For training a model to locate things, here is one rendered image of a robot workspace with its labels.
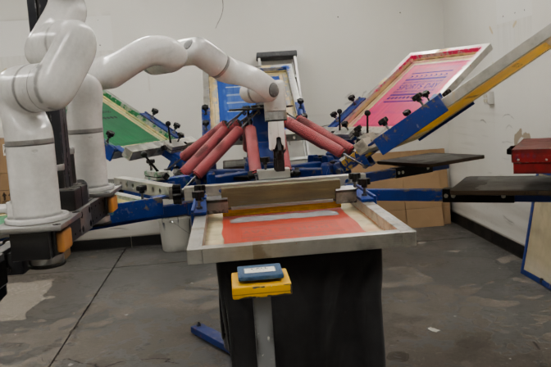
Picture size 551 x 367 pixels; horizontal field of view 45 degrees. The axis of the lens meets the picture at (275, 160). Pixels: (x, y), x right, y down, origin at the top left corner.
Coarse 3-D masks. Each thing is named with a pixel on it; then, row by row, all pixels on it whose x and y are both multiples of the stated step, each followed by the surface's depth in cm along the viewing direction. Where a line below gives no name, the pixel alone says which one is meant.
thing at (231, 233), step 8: (232, 216) 227; (240, 216) 226; (248, 216) 225; (224, 224) 214; (232, 224) 213; (240, 224) 212; (248, 224) 211; (256, 224) 210; (264, 224) 209; (224, 232) 202; (232, 232) 201; (240, 232) 200; (224, 240) 190; (232, 240) 189; (240, 240) 189; (256, 240) 187; (264, 240) 187
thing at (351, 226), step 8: (328, 208) 231; (336, 208) 230; (320, 216) 217; (328, 216) 216; (336, 216) 215; (344, 216) 214; (344, 224) 201; (352, 224) 200; (352, 232) 190; (360, 232) 189
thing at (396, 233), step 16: (368, 208) 208; (384, 224) 188; (400, 224) 178; (192, 240) 176; (272, 240) 170; (288, 240) 168; (304, 240) 167; (320, 240) 168; (336, 240) 168; (352, 240) 168; (368, 240) 169; (384, 240) 169; (400, 240) 169; (416, 240) 170; (192, 256) 165; (208, 256) 166; (224, 256) 166; (240, 256) 166; (256, 256) 167; (272, 256) 167
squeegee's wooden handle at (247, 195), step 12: (312, 180) 227; (324, 180) 226; (336, 180) 226; (228, 192) 223; (240, 192) 224; (252, 192) 224; (264, 192) 224; (276, 192) 225; (288, 192) 225; (300, 192) 225; (312, 192) 226; (324, 192) 226; (228, 204) 224; (240, 204) 224; (252, 204) 224
